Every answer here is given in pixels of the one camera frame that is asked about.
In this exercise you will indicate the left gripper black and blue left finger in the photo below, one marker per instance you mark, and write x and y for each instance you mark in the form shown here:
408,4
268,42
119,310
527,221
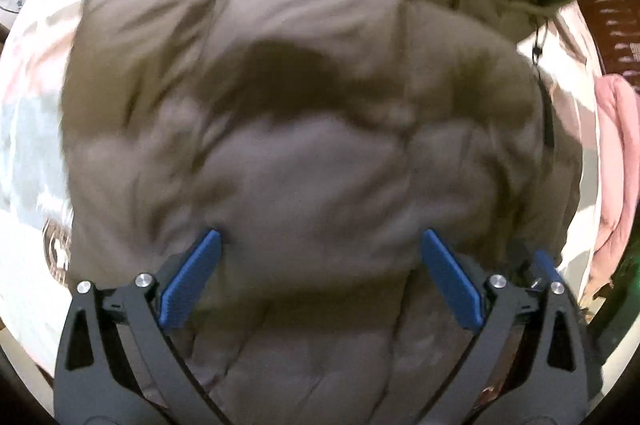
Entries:
93,379

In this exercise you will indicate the dark wooden cabinet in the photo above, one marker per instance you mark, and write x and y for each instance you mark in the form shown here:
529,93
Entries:
614,27

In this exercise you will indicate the pink and grey bedsheet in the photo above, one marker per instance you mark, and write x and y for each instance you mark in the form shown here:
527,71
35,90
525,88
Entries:
40,104

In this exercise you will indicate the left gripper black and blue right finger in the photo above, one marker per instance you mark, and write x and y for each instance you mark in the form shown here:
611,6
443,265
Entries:
526,363

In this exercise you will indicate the brown puffer jacket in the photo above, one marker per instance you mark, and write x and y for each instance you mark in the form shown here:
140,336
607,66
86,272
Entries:
310,154

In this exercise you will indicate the pink puffer garment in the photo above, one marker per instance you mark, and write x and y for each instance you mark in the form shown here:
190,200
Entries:
618,112

